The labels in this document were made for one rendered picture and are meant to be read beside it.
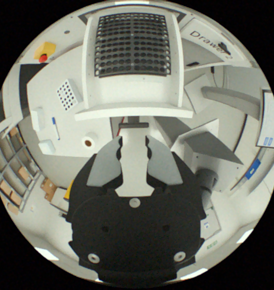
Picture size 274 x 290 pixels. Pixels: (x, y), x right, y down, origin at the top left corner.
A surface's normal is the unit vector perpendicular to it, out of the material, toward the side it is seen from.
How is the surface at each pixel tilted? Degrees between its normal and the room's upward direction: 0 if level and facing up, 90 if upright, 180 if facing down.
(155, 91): 0
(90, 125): 0
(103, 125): 0
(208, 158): 45
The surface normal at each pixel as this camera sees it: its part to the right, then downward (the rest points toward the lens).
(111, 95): 0.03, 0.54
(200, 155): -0.65, 0.58
